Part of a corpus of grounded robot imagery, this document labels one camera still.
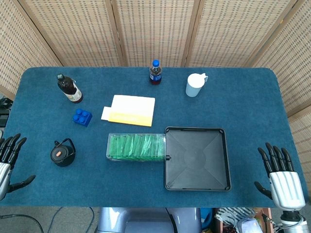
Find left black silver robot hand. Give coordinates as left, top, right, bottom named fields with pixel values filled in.
left=0, top=133, right=36, bottom=201

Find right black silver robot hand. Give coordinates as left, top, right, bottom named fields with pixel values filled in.
left=254, top=142, right=306, bottom=211

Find clear box of green packets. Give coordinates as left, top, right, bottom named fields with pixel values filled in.
left=107, top=133, right=171, bottom=163

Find black square plastic tray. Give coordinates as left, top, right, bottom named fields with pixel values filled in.
left=164, top=126, right=232, bottom=192

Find dark brown glass bottle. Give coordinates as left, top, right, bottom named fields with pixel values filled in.
left=56, top=73, right=84, bottom=104

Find green tea packets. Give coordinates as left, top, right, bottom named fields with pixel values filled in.
left=109, top=134, right=166, bottom=161

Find black equipment beside table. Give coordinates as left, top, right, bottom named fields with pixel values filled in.
left=0, top=96, right=13, bottom=128

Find black cast iron teapot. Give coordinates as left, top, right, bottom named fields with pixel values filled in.
left=50, top=138, right=77, bottom=167

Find brown box with clutter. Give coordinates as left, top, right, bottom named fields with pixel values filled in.
left=213, top=207, right=275, bottom=233

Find blue table cloth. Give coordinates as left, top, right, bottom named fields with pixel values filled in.
left=0, top=67, right=307, bottom=208

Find blue toy building brick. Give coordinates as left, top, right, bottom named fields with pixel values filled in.
left=72, top=108, right=93, bottom=128

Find white and yellow flat box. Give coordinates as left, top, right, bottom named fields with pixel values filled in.
left=101, top=94, right=156, bottom=128

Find blue-grey robot torso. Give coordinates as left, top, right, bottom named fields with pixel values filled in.
left=96, top=207, right=202, bottom=233

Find cola bottle blue cap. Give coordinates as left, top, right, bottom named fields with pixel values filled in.
left=149, top=60, right=163, bottom=86

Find woven wicker folding screen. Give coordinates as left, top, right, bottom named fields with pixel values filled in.
left=0, top=0, right=311, bottom=186

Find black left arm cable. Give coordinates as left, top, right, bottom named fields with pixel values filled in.
left=0, top=213, right=46, bottom=233

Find thin blue floor cable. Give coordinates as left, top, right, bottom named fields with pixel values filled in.
left=47, top=207, right=96, bottom=233

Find white pitcher with handle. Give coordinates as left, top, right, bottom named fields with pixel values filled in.
left=185, top=72, right=209, bottom=98

